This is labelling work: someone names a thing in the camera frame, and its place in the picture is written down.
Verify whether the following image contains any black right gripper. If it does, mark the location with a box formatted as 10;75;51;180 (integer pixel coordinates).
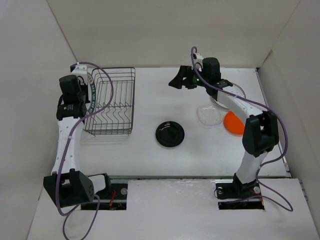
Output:
168;65;209;90

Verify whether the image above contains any clear glass plate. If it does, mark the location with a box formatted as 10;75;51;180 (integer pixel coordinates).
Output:
196;105;223;128

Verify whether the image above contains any black plate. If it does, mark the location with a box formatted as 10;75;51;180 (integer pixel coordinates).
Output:
155;121;185;148

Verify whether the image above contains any orange plate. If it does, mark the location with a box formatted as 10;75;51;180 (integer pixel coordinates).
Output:
223;111;245;136

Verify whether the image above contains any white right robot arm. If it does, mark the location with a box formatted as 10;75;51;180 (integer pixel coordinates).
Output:
187;47;279;197

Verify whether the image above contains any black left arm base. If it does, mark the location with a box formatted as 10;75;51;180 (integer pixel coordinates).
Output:
88;173;128;211

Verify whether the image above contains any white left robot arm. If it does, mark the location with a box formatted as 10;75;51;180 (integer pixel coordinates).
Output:
43;63;136;210

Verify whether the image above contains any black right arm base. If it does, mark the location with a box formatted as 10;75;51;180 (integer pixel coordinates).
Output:
214;175;265;210

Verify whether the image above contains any dark wire dish rack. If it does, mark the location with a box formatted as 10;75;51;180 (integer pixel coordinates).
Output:
83;67;136;136

